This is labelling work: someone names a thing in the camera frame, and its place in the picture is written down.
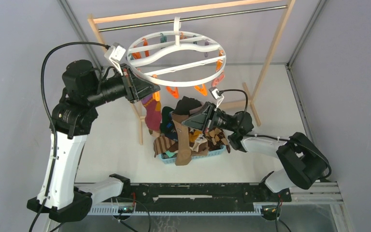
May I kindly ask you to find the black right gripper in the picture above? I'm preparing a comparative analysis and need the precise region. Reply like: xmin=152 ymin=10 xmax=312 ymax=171
xmin=181 ymin=101 xmax=237 ymax=133

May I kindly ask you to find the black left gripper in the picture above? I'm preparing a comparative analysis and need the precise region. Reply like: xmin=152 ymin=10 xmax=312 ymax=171
xmin=86 ymin=63 xmax=160 ymax=107

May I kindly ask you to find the orange clothespin clip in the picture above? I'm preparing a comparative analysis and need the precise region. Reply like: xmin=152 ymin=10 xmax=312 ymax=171
xmin=152 ymin=74 xmax=160 ymax=102

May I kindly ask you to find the purple striped sock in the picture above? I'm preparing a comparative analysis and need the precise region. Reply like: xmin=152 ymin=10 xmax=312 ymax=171
xmin=141 ymin=94 xmax=162 ymax=131

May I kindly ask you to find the tan brown sock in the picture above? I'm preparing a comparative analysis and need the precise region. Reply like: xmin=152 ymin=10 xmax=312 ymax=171
xmin=172 ymin=113 xmax=200 ymax=166

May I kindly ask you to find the white round clip hanger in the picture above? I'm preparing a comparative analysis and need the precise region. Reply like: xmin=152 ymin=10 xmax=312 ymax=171
xmin=126 ymin=16 xmax=227 ymax=87

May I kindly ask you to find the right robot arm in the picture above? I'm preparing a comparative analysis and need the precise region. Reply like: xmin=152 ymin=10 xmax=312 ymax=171
xmin=182 ymin=102 xmax=331 ymax=201

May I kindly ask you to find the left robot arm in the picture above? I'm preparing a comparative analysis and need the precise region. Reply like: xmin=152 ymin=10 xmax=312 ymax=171
xmin=27 ymin=60 xmax=160 ymax=223

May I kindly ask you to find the pile of mixed socks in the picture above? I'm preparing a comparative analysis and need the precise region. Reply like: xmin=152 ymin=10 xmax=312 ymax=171
xmin=153 ymin=97 xmax=231 ymax=158

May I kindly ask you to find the teal clothespin clip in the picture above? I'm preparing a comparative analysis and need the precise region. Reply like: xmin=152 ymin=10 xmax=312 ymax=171
xmin=160 ymin=33 xmax=167 ymax=44

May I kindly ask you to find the light blue sock basket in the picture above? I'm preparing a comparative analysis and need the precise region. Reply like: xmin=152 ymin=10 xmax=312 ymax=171
xmin=157 ymin=145 xmax=228 ymax=164

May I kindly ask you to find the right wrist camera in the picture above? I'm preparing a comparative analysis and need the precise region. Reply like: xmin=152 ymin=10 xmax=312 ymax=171
xmin=209 ymin=87 xmax=225 ymax=108

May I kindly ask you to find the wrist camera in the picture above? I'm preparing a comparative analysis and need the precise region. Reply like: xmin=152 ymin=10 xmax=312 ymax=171
xmin=209 ymin=87 xmax=225 ymax=108
xmin=104 ymin=43 xmax=126 ymax=75

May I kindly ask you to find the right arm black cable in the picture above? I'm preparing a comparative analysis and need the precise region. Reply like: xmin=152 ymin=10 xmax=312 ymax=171
xmin=219 ymin=89 xmax=333 ymax=181

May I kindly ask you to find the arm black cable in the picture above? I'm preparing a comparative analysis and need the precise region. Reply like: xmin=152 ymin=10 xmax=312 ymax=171
xmin=28 ymin=42 xmax=111 ymax=232
xmin=219 ymin=89 xmax=333 ymax=181

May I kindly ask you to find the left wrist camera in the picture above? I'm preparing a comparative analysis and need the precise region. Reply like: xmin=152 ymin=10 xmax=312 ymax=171
xmin=104 ymin=43 xmax=126 ymax=75

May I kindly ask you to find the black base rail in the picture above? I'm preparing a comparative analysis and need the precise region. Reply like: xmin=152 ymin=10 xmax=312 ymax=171
xmin=107 ymin=177 xmax=292 ymax=213

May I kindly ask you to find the wooden clothes rack frame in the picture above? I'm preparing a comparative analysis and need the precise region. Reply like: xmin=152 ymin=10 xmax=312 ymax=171
xmin=87 ymin=0 xmax=297 ymax=145

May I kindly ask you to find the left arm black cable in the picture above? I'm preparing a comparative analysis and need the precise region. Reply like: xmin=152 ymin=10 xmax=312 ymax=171
xmin=28 ymin=42 xmax=111 ymax=232

